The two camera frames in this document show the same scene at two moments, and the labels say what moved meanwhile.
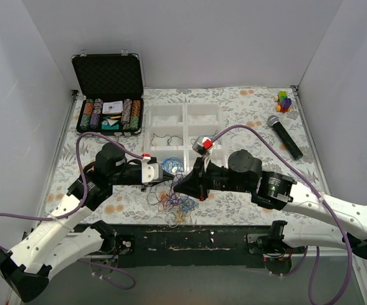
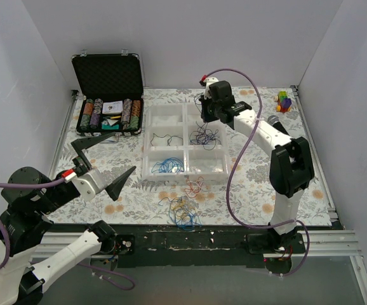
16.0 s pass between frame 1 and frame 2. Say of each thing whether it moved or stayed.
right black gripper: moved
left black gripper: moved
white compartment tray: stayed
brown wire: stayed
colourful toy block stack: stayed
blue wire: stayed
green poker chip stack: stayed
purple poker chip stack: stayed
